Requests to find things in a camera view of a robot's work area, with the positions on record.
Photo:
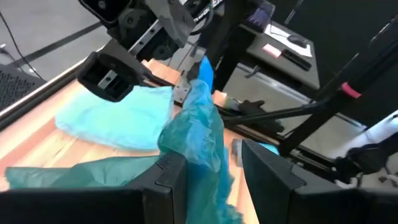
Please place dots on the teal plastic trash bag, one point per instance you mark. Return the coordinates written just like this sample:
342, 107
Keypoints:
196, 130

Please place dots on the black flat remote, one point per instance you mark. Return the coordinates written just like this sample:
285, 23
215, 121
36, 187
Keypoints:
295, 59

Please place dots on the black computer mouse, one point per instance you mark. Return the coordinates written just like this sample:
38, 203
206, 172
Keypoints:
297, 40

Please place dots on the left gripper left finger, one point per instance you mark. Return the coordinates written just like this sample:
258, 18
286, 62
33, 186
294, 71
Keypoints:
93, 208

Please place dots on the light blue trash bag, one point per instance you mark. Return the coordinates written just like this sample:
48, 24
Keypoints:
118, 118

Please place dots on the black stand pole pink tape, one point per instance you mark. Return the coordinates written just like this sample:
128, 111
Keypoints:
342, 93

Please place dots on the black side desk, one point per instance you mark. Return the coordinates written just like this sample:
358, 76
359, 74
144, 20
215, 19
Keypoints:
280, 71

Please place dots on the pink sticky note pad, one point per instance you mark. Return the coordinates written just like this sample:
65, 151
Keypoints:
271, 50

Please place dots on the thin black stand strut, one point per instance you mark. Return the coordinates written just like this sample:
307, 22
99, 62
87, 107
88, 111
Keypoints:
273, 114

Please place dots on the black glove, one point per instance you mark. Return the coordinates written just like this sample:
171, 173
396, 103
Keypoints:
255, 109

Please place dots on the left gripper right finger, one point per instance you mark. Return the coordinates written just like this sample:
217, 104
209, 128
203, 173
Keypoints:
311, 205

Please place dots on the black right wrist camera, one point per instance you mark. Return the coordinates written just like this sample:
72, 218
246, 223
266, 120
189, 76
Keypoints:
105, 7

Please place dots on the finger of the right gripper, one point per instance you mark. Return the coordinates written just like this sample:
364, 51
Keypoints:
174, 18
124, 73

